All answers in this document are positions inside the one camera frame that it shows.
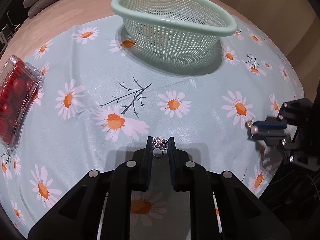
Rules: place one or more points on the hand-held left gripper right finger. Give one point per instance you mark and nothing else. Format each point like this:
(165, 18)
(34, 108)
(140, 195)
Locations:
(172, 160)

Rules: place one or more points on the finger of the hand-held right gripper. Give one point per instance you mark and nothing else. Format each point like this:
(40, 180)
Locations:
(271, 125)
(272, 137)

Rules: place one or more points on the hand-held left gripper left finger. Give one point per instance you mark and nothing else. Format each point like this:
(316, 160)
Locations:
(149, 160)

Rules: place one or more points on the pearl earring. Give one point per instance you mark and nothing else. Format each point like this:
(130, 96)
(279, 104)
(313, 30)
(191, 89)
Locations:
(254, 129)

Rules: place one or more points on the green plastic colander basket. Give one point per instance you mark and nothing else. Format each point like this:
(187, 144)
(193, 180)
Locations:
(172, 27)

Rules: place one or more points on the daisy print blanket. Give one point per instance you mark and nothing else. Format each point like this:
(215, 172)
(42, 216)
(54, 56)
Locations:
(175, 87)

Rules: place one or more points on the beige curtain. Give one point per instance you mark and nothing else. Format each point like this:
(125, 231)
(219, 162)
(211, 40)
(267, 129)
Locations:
(307, 40)

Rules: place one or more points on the clear box of cherry tomatoes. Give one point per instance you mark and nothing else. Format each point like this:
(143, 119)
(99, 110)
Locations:
(15, 100)

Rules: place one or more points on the beige bedspread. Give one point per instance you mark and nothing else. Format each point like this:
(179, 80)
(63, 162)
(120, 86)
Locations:
(75, 7)

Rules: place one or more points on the small white appliance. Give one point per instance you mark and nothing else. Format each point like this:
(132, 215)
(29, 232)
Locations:
(5, 33)

